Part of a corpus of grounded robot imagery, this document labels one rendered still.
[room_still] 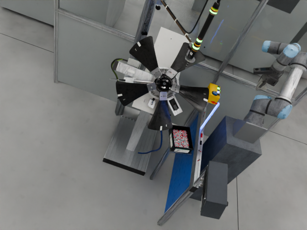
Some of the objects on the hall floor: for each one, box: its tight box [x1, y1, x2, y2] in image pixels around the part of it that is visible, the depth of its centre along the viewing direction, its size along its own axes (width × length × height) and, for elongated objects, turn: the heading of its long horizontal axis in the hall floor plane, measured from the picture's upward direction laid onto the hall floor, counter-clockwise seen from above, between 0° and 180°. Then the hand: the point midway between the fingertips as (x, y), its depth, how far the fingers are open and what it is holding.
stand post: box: [126, 110, 151, 152], centre depth 250 cm, size 4×9×91 cm, turn 64°
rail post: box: [157, 187, 194, 226], centre depth 215 cm, size 4×4×78 cm
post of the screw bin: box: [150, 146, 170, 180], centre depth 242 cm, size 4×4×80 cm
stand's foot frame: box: [102, 115, 157, 176], centre depth 287 cm, size 62×46×8 cm
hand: (256, 88), depth 176 cm, fingers closed
